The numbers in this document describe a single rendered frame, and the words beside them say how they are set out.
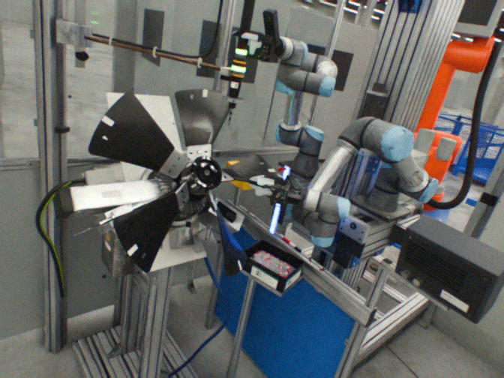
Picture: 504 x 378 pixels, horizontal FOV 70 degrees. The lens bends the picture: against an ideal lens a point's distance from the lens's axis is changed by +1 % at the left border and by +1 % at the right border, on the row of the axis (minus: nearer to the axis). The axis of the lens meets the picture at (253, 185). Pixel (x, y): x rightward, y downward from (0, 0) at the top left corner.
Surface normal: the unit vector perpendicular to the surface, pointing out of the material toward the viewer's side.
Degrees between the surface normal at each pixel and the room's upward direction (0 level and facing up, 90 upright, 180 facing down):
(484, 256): 15
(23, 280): 90
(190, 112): 55
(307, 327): 90
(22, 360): 1
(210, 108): 46
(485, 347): 90
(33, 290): 90
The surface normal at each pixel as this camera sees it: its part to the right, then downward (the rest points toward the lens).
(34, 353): 0.18, -0.91
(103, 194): 0.59, -0.27
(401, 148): 0.50, 0.36
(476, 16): -0.54, 0.22
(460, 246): -0.01, -0.85
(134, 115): 0.32, 0.14
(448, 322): -0.76, 0.10
